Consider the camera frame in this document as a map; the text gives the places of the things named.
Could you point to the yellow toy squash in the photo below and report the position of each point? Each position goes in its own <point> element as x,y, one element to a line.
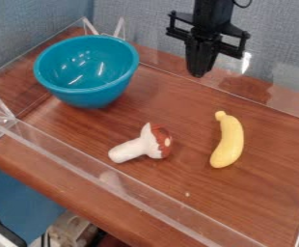
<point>230,147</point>

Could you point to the clear acrylic front barrier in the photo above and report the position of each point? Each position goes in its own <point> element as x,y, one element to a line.
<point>140,214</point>

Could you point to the white object under table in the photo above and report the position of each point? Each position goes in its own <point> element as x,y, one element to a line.
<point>70,231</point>

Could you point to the clear acrylic back barrier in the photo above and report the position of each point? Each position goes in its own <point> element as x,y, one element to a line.
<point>227,78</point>

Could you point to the clear acrylic barrier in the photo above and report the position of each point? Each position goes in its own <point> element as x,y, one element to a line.
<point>227,78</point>
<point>140,214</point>

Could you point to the blue plastic bowl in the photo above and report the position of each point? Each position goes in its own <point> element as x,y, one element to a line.
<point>87,70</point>

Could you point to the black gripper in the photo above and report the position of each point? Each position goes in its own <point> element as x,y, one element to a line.
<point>207,27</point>

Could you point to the toy mushroom red cap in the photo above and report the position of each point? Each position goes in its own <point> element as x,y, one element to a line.
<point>152,143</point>

